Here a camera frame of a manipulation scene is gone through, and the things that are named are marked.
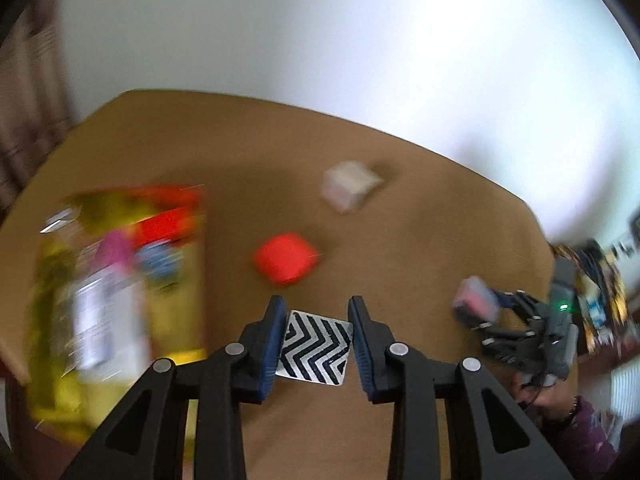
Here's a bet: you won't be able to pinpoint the clear box with red item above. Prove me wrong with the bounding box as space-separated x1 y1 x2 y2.
451 276 500 327

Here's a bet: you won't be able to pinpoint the black white zigzag box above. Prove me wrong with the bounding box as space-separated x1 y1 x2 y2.
276 310 354 387

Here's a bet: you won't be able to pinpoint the blue patterned tin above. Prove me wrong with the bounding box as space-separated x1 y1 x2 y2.
136 240 182 290

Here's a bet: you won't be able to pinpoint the silver metal hole punch pliers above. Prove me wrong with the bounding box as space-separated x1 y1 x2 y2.
39 207 79 234

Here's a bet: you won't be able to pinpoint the right forearm purple sleeve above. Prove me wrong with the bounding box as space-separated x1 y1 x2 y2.
539 396 618 479

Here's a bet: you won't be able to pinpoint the person right hand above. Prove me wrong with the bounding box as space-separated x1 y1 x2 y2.
511 374 578 420

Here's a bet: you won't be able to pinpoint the cluttered side shelf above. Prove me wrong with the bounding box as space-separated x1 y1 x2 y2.
551 238 639 361

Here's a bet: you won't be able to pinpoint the clear plastic labelled box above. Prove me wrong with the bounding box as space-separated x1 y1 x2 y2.
73 268 151 382

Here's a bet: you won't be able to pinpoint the red rounded square case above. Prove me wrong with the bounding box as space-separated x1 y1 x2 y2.
253 232 320 286

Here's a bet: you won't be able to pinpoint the gold toffee tin box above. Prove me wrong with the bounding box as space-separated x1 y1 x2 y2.
27 185 206 445

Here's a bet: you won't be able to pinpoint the red rectangular block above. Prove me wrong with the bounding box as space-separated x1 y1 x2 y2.
132 207 195 248

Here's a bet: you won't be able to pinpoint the pink eraser block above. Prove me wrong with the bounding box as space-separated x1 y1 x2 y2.
92 230 134 274

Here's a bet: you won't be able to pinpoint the beige cardboard cube box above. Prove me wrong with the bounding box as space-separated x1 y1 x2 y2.
319 160 384 214

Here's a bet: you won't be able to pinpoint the beige patterned curtain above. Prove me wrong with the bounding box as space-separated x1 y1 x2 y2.
1 0 74 214

